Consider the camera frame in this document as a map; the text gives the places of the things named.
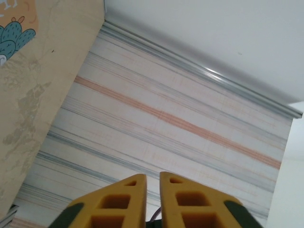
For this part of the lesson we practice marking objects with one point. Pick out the printed LOVE gift box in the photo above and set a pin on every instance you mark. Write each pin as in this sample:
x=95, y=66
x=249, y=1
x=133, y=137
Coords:
x=14, y=33

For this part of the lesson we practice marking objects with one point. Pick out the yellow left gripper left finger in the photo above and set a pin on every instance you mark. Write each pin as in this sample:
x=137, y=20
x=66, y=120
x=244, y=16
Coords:
x=137, y=202

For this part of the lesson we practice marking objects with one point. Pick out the aluminium side rail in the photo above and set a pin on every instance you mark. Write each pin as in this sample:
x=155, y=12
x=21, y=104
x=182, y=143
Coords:
x=13, y=216

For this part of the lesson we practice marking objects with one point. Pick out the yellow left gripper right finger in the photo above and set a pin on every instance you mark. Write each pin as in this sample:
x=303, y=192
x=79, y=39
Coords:
x=168, y=204

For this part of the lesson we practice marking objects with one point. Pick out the striped side panel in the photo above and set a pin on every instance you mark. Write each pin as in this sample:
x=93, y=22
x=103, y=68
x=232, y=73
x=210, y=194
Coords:
x=166, y=118

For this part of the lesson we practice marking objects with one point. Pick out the aluminium corner post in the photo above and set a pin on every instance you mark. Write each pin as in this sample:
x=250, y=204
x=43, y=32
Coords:
x=213, y=73

